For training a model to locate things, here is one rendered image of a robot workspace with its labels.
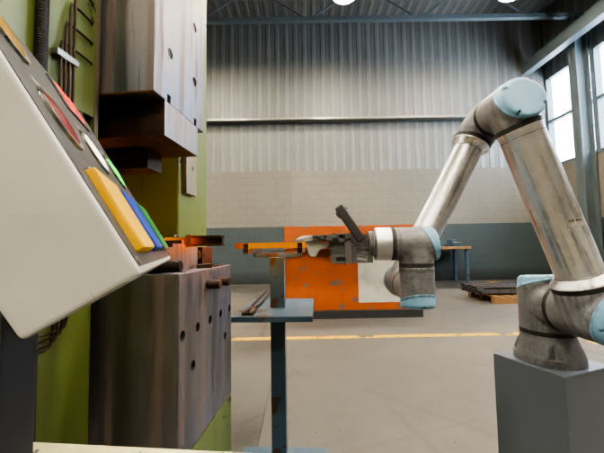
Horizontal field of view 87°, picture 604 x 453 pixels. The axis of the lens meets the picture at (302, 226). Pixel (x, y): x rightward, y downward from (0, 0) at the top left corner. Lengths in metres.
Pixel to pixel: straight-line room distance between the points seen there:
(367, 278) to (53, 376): 3.94
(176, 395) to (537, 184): 1.05
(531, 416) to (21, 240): 1.29
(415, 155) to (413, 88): 1.87
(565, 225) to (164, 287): 1.02
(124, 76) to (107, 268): 0.76
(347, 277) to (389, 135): 5.59
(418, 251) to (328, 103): 8.52
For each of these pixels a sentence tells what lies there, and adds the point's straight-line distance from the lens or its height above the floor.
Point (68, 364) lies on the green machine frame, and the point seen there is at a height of 0.73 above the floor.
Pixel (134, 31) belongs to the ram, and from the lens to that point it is 1.02.
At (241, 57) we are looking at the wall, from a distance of 9.98.
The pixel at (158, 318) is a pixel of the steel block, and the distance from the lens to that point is 0.86.
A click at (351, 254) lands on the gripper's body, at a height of 0.95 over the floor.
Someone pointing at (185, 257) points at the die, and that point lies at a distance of 0.98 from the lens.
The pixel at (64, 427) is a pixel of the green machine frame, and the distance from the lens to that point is 0.93.
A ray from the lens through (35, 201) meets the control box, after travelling 0.27.
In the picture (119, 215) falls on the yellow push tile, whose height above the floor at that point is 1.00.
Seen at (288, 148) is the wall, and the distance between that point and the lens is 8.80.
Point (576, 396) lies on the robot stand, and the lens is 1.27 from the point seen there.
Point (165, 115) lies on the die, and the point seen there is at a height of 1.32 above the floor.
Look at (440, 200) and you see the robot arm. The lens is 1.06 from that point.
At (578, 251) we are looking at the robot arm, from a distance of 1.08.
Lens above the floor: 0.98
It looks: 4 degrees up
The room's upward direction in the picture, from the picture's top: 1 degrees counter-clockwise
